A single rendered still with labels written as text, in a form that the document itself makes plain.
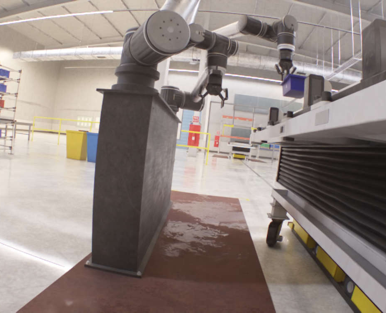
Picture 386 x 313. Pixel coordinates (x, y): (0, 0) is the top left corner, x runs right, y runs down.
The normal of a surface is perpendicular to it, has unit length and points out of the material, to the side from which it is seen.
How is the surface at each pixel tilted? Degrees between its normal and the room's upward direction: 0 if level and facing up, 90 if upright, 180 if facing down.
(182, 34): 91
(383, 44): 90
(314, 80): 90
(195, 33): 90
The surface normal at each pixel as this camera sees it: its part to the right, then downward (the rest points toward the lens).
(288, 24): 0.26, 0.11
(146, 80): 0.63, 0.09
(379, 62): -0.14, 0.00
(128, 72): -0.19, 0.89
